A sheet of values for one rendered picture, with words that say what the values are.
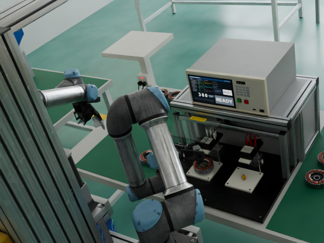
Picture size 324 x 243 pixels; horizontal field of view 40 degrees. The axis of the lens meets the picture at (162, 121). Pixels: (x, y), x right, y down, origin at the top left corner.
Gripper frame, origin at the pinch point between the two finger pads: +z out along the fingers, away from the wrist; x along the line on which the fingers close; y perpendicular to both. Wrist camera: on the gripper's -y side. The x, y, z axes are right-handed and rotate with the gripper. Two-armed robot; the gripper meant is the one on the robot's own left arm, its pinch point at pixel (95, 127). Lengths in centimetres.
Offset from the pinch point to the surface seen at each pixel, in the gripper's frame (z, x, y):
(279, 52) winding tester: -16, 79, -63
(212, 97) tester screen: -2, 52, -37
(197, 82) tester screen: -10, 45, -37
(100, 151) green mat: 40, -29, -21
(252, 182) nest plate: 37, 76, -21
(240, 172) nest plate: 37, 67, -27
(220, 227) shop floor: 115, 32, -47
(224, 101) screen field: -1, 59, -36
